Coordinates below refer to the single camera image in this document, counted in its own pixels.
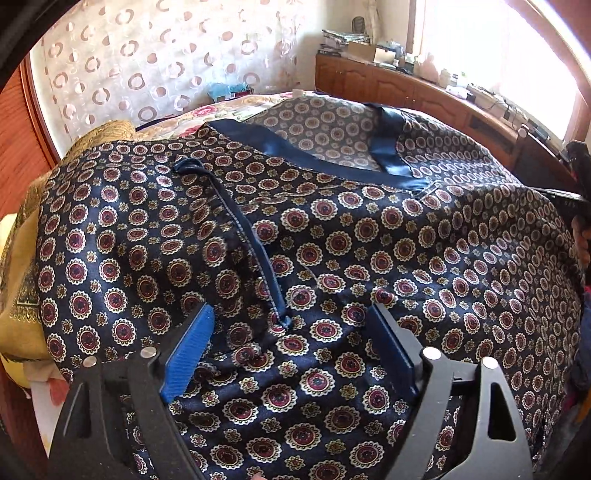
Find person's right hand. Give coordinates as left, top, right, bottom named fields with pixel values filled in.
left=571, top=215, right=591, bottom=278

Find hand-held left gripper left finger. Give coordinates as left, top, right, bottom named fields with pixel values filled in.
left=48, top=305, right=218, bottom=480

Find bright window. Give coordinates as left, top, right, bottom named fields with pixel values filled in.
left=411, top=0, right=587, bottom=139

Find yellow patterned bed cover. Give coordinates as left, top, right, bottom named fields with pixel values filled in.
left=0, top=119, right=137, bottom=370

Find folded patterned cloth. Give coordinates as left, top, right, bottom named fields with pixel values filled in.
left=322, top=28, right=365, bottom=47

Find navy medallion print garment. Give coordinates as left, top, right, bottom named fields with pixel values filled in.
left=34, top=104, right=585, bottom=480

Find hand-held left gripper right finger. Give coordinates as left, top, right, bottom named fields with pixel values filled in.
left=367, top=302, right=536, bottom=480

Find wooden headboard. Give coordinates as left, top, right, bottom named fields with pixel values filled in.
left=0, top=60, right=58, bottom=217

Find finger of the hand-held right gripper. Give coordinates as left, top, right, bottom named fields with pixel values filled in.
left=547, top=187, right=586, bottom=202

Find blue packet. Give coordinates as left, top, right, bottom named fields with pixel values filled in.
left=208, top=82, right=254, bottom=101

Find white circle pattern curtain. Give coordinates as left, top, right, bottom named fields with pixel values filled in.
left=30, top=0, right=319, bottom=160

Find wooden cabinet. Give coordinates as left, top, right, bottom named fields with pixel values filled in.
left=315, top=53, right=573, bottom=185

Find cardboard box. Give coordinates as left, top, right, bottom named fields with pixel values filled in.
left=347, top=41, right=377, bottom=61

